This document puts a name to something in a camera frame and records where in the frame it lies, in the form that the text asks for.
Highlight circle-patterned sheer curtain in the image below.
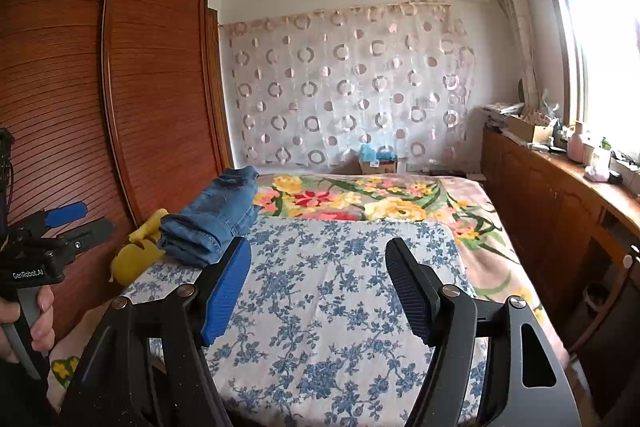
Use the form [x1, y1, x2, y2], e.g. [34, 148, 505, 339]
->
[220, 2, 476, 168]

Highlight yellow plush pillow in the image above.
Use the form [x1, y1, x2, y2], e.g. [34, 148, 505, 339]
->
[110, 209, 168, 285]

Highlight blue floral white quilt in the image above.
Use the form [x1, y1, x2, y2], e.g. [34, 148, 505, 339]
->
[120, 217, 488, 427]

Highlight window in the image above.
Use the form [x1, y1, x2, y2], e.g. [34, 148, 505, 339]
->
[535, 0, 640, 158]

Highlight wooden side cabinet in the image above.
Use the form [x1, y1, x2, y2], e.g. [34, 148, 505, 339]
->
[481, 127, 640, 358]

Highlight bundled pale curtain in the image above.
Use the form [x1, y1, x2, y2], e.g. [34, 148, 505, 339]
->
[492, 0, 543, 108]

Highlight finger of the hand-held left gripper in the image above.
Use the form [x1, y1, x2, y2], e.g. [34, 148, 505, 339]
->
[50, 218, 115, 253]
[12, 202, 88, 233]

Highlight pink floral blanket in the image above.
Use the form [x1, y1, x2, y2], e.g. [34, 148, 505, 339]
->
[47, 172, 571, 388]

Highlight folded blue denim pants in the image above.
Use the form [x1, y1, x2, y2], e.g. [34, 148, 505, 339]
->
[207, 167, 261, 200]

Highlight stack of papers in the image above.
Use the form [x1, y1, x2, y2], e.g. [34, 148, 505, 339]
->
[482, 103, 526, 128]

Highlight blue denim pants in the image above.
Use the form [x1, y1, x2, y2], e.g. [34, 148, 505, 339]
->
[157, 187, 261, 268]
[207, 167, 261, 200]

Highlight pink bottle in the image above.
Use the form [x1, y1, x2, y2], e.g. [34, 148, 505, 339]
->
[567, 121, 587, 164]

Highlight person's left hand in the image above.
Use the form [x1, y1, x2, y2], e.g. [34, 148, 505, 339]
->
[0, 286, 56, 362]

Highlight cardboard box with blue packs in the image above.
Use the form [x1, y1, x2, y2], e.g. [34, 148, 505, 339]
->
[359, 144, 399, 175]

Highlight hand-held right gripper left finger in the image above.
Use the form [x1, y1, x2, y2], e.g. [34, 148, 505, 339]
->
[60, 236, 252, 427]

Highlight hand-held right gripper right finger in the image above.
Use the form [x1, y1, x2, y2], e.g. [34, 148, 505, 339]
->
[384, 237, 581, 427]

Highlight wooden slatted wardrobe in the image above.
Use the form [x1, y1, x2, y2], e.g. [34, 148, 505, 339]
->
[0, 0, 235, 358]

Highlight white plastic bag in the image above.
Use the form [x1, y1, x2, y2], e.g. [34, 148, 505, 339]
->
[585, 147, 611, 182]

